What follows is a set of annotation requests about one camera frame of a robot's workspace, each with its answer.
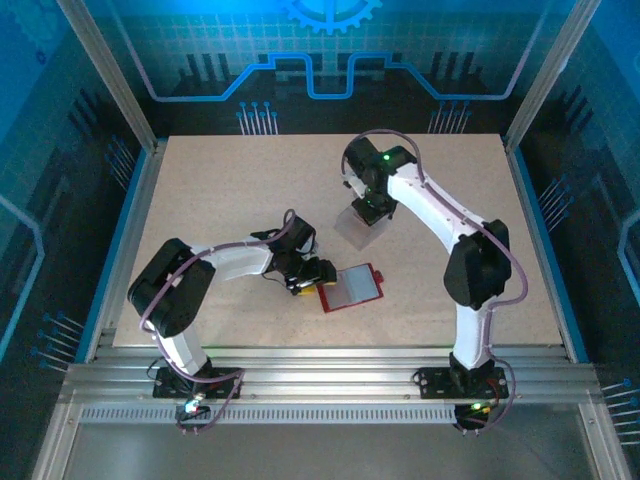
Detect red leather card holder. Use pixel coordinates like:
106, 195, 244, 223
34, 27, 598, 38
317, 263, 386, 314

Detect clear acrylic card box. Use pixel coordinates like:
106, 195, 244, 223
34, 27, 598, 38
333, 204, 391, 251

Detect aluminium frame cross rail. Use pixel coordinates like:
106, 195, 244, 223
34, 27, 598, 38
58, 344, 601, 406

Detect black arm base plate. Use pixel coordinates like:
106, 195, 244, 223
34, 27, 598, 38
152, 367, 246, 400
417, 366, 516, 400

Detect slotted grey cable duct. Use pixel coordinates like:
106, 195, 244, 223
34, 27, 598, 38
79, 405, 459, 425

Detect aluminium side rail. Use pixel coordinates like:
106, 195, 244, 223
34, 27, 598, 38
84, 139, 169, 364

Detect aluminium corner post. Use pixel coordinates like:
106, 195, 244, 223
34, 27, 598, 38
54, 0, 169, 151
502, 0, 604, 151

